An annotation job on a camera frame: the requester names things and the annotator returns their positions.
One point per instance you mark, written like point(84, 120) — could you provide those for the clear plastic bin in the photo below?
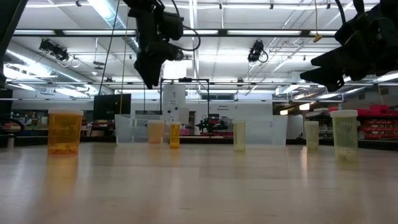
point(130, 132)
point(267, 132)

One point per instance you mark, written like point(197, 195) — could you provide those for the cluttered background workbench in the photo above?
point(34, 123)

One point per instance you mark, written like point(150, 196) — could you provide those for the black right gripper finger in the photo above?
point(334, 57)
point(331, 76)

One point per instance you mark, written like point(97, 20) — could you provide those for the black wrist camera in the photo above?
point(172, 26)
point(354, 28)

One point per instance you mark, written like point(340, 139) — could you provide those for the slim orange pill bottle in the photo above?
point(174, 137)

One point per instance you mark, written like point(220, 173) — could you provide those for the black ceiling camera cluster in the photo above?
point(56, 51)

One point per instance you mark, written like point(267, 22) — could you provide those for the small black background robot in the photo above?
point(211, 126)

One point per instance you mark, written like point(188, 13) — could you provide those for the large orange pill bottle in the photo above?
point(65, 133)

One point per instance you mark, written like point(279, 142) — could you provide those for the white machine cabinet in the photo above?
point(174, 99)

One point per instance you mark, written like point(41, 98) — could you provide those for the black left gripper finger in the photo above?
point(146, 71)
point(156, 70)

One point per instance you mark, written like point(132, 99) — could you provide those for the thin black metal frame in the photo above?
point(185, 80)

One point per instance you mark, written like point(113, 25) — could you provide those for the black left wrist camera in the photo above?
point(172, 26)

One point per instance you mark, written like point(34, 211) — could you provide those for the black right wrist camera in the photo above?
point(354, 28)

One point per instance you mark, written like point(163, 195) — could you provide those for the black monitor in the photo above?
point(112, 107)

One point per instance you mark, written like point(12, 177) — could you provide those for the shelf with red bins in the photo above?
point(379, 124)

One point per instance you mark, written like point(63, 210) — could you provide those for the small grey post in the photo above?
point(11, 141)

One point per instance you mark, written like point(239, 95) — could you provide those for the medium yellow-green pill bottle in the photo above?
point(311, 137)

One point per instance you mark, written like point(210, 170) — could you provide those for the medium orange pill bottle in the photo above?
point(155, 133)

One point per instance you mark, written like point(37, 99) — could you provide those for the slim yellow-green pill bottle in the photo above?
point(239, 137)

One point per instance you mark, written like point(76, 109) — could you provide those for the large clear vial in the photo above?
point(344, 137)

